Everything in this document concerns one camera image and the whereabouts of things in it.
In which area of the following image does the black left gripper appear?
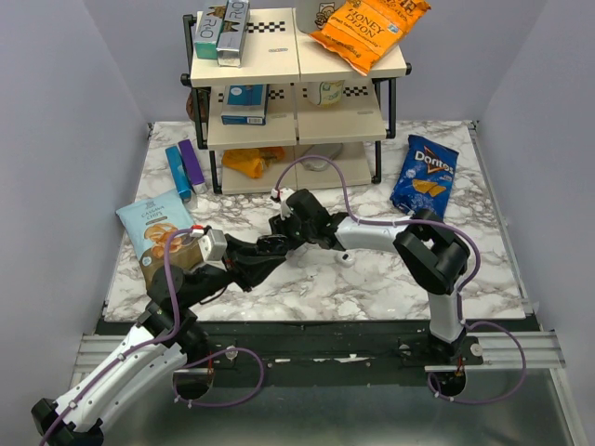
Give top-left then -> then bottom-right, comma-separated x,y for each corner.
183,233 -> 286,308

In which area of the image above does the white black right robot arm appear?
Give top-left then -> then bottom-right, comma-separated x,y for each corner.
270,188 -> 470,364

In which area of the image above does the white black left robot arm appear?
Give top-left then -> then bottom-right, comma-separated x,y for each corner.
32,226 -> 291,445

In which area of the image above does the white earbud charging case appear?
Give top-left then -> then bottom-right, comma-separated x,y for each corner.
335,252 -> 354,268

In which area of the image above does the orange plastic bag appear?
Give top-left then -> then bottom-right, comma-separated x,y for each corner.
221,147 -> 285,178

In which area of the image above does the purple tube box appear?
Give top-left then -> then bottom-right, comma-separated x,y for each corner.
178,139 -> 207,194

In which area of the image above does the blue tube box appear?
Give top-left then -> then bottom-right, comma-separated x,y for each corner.
165,146 -> 192,203

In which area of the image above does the cassava chips bag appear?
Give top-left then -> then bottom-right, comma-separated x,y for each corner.
115,190 -> 202,287

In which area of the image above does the beige three-tier shelf rack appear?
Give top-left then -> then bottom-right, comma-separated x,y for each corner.
180,8 -> 411,194

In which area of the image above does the blue white box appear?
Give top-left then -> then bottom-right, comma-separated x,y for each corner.
220,85 -> 269,125

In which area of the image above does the white printed mug middle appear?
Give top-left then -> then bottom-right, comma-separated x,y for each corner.
305,80 -> 344,107

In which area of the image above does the white printed mug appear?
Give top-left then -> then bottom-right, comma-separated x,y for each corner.
305,80 -> 344,107
295,0 -> 346,33

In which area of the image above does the brown object behind rack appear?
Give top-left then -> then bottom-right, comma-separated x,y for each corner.
186,87 -> 210,123

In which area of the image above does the blue Doritos bag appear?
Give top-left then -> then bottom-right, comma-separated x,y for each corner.
390,135 -> 459,219

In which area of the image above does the silver toothpaste box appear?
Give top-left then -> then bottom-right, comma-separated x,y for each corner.
217,0 -> 250,67

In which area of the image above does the teal toothpaste box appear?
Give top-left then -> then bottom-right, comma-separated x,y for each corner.
193,3 -> 226,60

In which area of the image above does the orange honey dijon chips bag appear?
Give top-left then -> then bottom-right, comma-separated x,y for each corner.
311,0 -> 431,76

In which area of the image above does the white printed mug top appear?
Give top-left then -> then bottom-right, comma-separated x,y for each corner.
295,0 -> 346,33

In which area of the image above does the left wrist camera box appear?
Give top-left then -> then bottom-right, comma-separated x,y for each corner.
198,229 -> 228,263

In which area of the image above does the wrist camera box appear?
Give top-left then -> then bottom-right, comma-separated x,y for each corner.
271,188 -> 295,220
198,229 -> 228,263

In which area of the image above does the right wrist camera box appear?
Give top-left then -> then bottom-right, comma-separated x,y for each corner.
271,188 -> 295,220

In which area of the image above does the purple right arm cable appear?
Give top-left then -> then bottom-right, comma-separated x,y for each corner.
273,155 -> 527,405

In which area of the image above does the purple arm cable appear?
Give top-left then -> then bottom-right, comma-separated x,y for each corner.
273,155 -> 527,405
39,226 -> 266,446

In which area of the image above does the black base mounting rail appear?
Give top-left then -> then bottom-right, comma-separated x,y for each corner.
173,321 -> 483,395

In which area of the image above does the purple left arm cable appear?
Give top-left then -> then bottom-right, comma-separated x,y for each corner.
39,226 -> 266,446

